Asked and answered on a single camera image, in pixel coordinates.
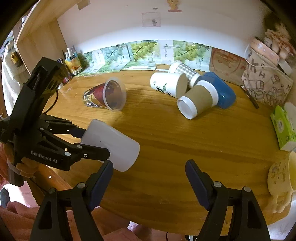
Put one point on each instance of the green tissue pack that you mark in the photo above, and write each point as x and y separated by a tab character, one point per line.
283	120

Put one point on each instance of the grape picture poster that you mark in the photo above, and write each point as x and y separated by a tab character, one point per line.
145	55

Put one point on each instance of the translucent white plastic cup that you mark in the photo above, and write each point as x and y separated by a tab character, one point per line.
123	150

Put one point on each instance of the blue plastic cup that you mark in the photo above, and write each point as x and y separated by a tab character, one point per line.
226	94

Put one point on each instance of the person's left hand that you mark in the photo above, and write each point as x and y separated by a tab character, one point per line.
26	167

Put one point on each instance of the brown sleeved paper cup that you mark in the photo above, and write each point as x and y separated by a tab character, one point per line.
198	99

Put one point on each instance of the white panda paper cup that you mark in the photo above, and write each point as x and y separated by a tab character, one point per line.
172	84

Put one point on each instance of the grey checked paper cup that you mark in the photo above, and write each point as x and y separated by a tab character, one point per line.
192	75

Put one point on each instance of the black pen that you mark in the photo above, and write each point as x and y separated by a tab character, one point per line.
249	96

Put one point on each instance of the yellow snack packet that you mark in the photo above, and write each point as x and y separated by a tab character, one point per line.
72	61

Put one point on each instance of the cream cartoon mug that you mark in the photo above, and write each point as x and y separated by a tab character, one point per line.
281	183

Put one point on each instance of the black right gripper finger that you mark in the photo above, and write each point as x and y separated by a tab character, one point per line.
52	223
232	214

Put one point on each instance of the plush doll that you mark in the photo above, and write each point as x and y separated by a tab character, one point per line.
277	32

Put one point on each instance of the clear printed plastic cup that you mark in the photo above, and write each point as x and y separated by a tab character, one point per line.
109	95

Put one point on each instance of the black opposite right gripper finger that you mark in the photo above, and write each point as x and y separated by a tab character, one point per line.
57	125
46	148

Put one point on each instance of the letter printed canvas bag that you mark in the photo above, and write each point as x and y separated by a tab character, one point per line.
263	79

